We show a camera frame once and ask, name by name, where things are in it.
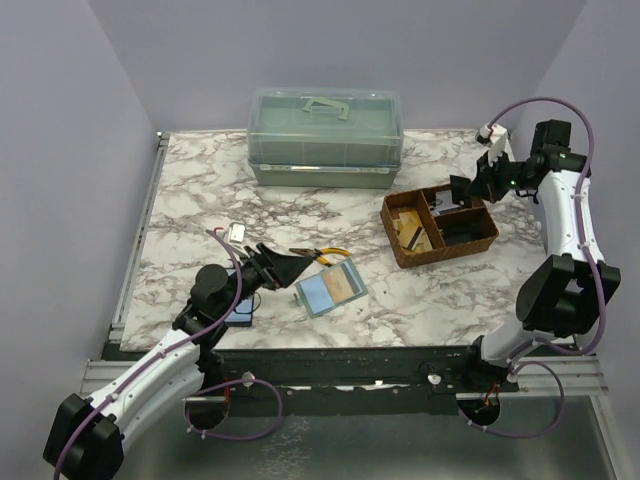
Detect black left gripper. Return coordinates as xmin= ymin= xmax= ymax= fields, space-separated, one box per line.
xmin=218 ymin=243 xmax=312 ymax=318

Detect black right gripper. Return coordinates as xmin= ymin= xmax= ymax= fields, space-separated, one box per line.
xmin=464 ymin=148 xmax=534 ymax=205

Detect gold credit card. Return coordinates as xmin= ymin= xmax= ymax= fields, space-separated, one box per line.
xmin=321 ymin=264 xmax=361 ymax=304

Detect grey cards in basket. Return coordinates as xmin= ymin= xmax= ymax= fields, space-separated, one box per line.
xmin=429 ymin=190 xmax=462 ymax=216

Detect gold cards in basket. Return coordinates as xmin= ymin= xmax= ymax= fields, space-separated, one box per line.
xmin=393 ymin=210 xmax=433 ymax=254

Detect brown woven organizer basket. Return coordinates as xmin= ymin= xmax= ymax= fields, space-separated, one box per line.
xmin=380 ymin=184 xmax=499 ymax=269

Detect green plastic storage box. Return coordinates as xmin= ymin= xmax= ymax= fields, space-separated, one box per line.
xmin=247 ymin=87 xmax=404 ymax=189

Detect yellow handled pliers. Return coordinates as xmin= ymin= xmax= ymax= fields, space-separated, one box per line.
xmin=289 ymin=247 xmax=351 ymax=267

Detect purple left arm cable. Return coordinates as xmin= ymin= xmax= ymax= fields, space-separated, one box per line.
xmin=52 ymin=227 xmax=284 ymax=476

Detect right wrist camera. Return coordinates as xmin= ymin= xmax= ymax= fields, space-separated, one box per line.
xmin=475 ymin=124 xmax=508 ymax=165

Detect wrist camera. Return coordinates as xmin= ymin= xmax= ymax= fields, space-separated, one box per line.
xmin=226 ymin=222 xmax=246 ymax=244
xmin=475 ymin=124 xmax=508 ymax=165

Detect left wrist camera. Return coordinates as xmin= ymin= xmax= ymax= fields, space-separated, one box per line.
xmin=226 ymin=222 xmax=246 ymax=244

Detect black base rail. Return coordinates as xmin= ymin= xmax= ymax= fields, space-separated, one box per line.
xmin=205 ymin=346 xmax=518 ymax=416

